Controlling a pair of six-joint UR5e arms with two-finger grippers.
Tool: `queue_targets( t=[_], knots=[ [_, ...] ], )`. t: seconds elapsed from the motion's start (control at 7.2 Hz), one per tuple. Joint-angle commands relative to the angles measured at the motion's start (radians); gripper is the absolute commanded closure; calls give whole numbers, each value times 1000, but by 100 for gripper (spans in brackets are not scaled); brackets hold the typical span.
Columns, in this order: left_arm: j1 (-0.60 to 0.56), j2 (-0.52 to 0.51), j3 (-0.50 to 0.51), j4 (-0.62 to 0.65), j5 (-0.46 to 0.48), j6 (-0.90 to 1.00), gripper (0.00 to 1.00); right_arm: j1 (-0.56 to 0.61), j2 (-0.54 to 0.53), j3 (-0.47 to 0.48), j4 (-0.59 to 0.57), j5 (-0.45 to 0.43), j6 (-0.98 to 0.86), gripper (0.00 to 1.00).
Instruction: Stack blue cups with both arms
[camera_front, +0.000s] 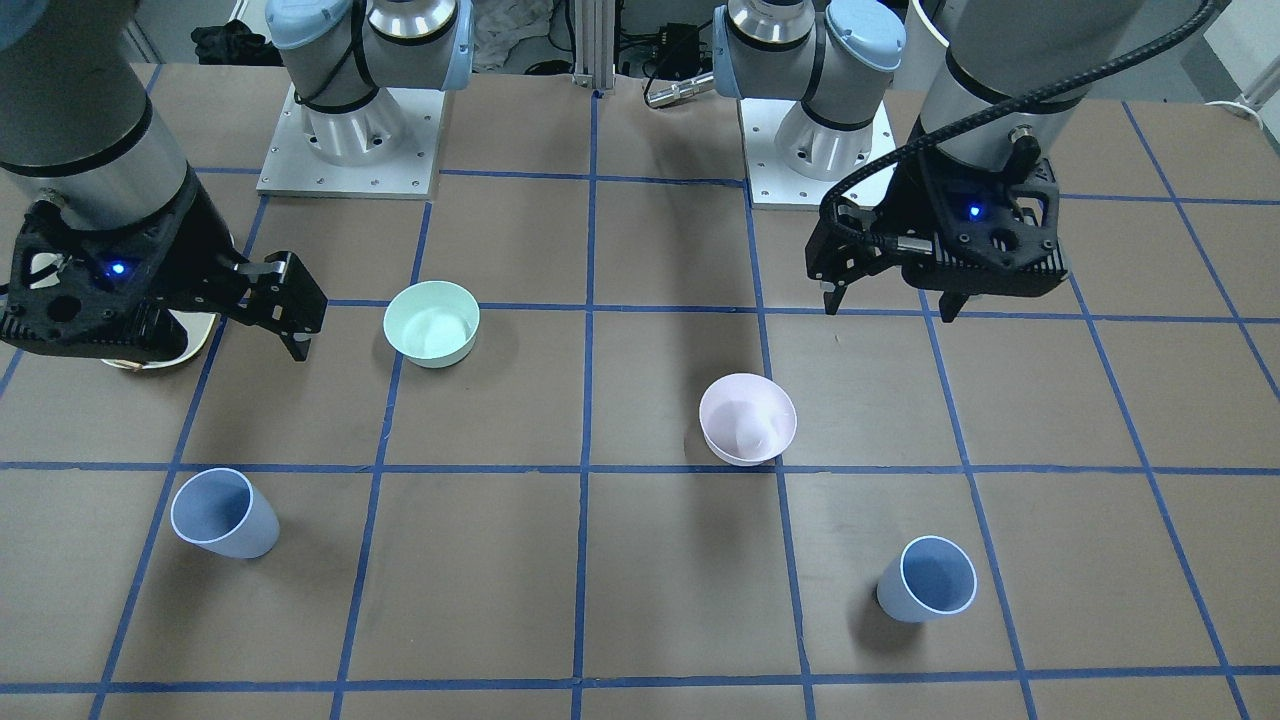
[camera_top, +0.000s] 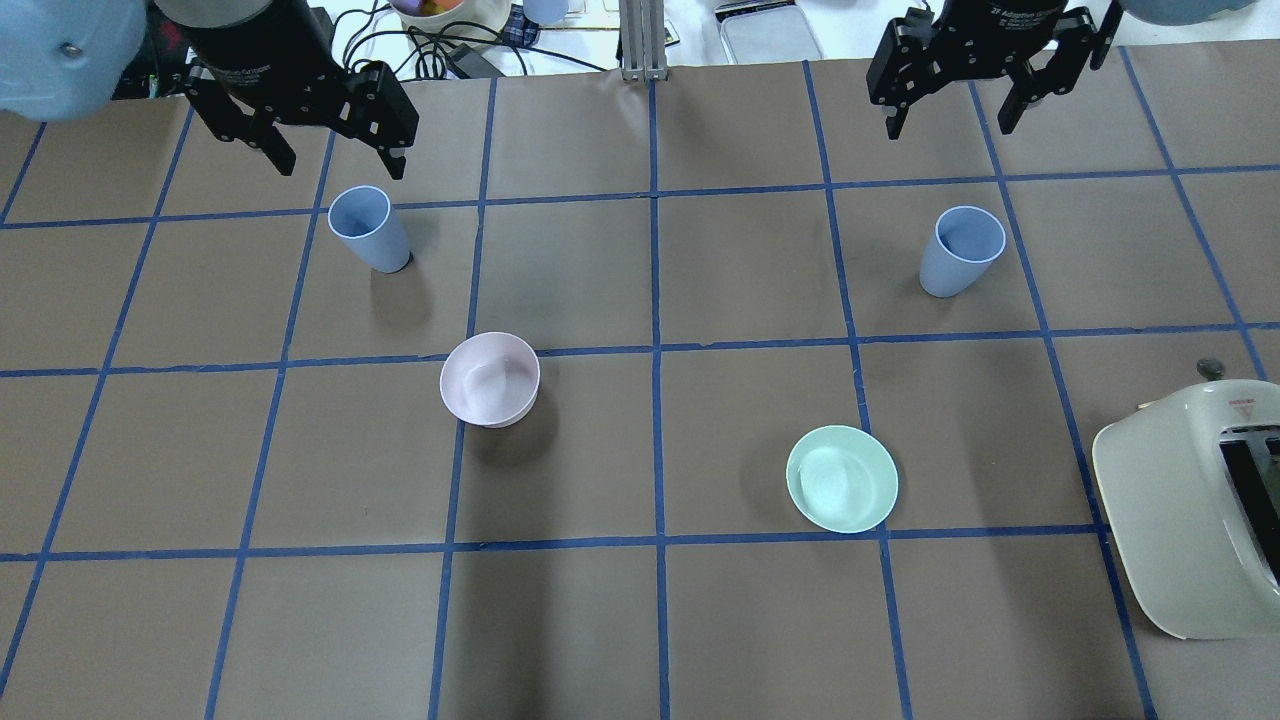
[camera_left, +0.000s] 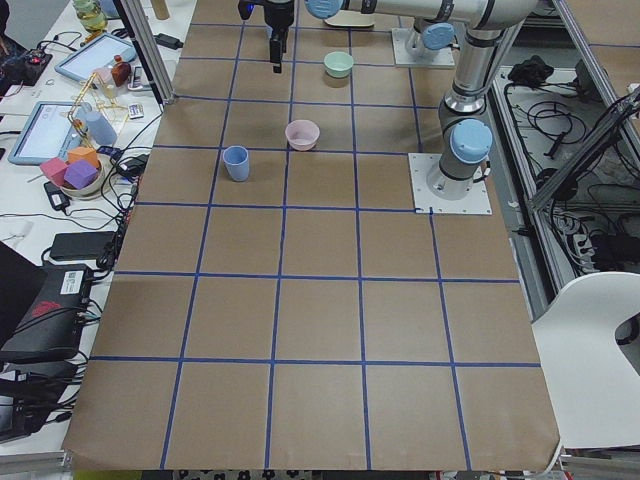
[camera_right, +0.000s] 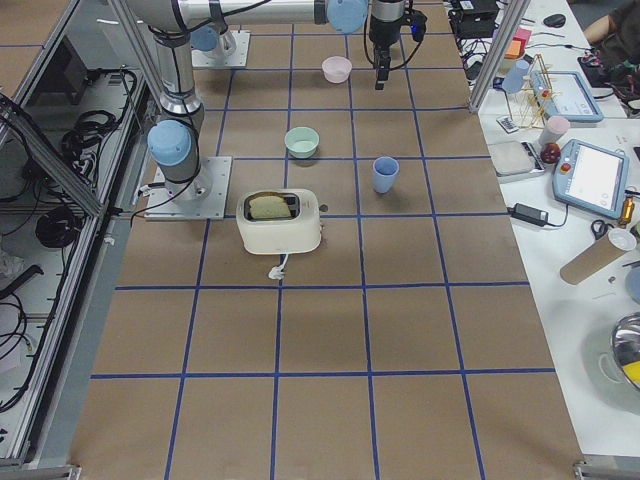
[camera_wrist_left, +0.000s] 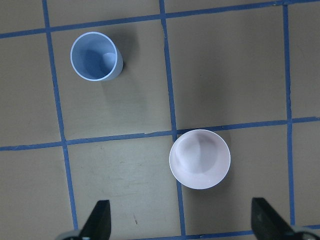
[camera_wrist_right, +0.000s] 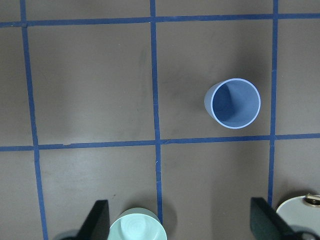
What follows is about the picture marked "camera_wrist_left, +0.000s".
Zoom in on blue cup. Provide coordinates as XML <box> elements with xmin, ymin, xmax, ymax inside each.
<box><xmin>70</xmin><ymin>31</ymin><xmax>124</xmax><ymax>82</ymax></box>

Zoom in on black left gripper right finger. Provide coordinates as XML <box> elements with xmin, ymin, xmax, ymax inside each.
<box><xmin>251</xmin><ymin>197</ymin><xmax>300</xmax><ymax>240</ymax></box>

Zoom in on pink bowl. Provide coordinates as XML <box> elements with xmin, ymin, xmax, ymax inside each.
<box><xmin>169</xmin><ymin>129</ymin><xmax>231</xmax><ymax>190</ymax></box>

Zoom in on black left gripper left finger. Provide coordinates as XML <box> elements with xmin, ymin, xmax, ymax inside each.
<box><xmin>78</xmin><ymin>200</ymin><xmax>111</xmax><ymax>240</ymax></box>

